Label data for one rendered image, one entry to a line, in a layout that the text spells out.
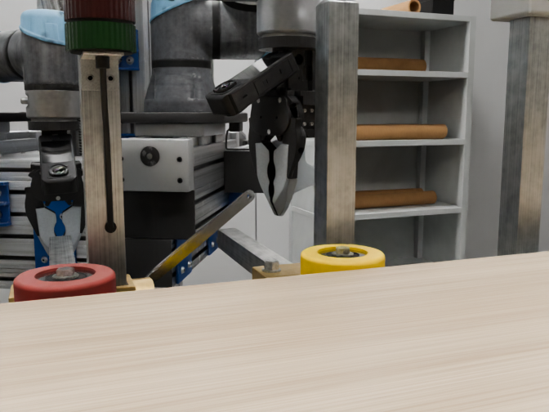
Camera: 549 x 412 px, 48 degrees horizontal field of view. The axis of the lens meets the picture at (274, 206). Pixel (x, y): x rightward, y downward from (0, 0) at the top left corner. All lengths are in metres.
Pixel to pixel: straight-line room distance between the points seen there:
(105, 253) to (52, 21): 0.42
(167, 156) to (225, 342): 0.71
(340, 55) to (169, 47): 0.59
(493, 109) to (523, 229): 3.47
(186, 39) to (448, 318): 0.88
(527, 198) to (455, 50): 2.94
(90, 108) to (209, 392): 0.35
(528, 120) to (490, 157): 3.48
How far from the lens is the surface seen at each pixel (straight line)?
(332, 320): 0.42
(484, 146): 4.25
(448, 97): 3.74
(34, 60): 0.94
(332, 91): 0.67
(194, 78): 1.21
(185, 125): 1.17
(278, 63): 0.72
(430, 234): 3.91
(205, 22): 1.21
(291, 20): 0.73
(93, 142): 0.61
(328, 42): 0.67
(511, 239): 0.83
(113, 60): 0.61
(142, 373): 0.35
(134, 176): 1.09
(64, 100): 0.93
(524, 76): 0.81
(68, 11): 0.57
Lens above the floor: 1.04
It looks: 9 degrees down
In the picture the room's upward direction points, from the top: straight up
